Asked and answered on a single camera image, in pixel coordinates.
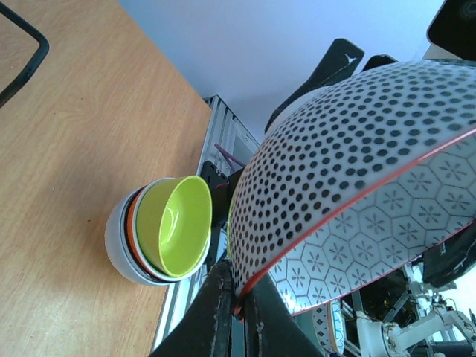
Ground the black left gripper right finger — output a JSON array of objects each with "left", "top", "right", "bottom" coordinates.
[{"left": 243, "top": 277, "right": 322, "bottom": 357}]

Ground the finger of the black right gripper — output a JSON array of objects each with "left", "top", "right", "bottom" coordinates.
[
  {"left": 362, "top": 54, "right": 397, "bottom": 71},
  {"left": 266, "top": 38, "right": 364, "bottom": 129}
]

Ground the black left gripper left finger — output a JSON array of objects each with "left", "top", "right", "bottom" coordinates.
[{"left": 151, "top": 260, "right": 233, "bottom": 357}]

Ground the lime green bowl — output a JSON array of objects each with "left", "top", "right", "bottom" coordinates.
[{"left": 134, "top": 176, "right": 212, "bottom": 278}]

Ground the dotted patterned white bowl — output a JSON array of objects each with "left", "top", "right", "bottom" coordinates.
[{"left": 227, "top": 59, "right": 475, "bottom": 314}]

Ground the blue patterned plate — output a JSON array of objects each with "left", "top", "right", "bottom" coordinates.
[{"left": 312, "top": 300, "right": 347, "bottom": 356}]

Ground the white bottom stack bowl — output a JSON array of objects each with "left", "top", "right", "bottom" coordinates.
[{"left": 104, "top": 177, "right": 209, "bottom": 286}]

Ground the orange rimmed stack bowl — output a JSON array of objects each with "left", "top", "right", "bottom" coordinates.
[{"left": 124, "top": 187, "right": 158, "bottom": 280}]

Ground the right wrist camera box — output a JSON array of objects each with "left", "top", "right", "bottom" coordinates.
[{"left": 427, "top": 0, "right": 475, "bottom": 61}]

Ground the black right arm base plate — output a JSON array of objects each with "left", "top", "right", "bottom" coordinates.
[{"left": 199, "top": 160, "right": 242, "bottom": 230}]

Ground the black wire dish rack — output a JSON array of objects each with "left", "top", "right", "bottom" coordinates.
[{"left": 1, "top": 2, "right": 50, "bottom": 107}]

